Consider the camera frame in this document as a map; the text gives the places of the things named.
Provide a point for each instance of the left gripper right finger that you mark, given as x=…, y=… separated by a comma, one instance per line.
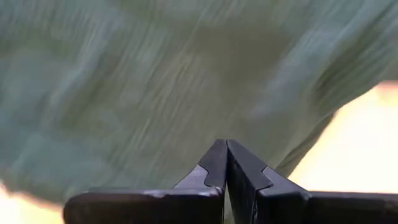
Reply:
x=295, y=208

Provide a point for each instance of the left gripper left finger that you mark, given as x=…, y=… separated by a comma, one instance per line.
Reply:
x=149, y=208

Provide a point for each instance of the dark green garment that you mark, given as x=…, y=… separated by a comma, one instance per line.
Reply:
x=155, y=77

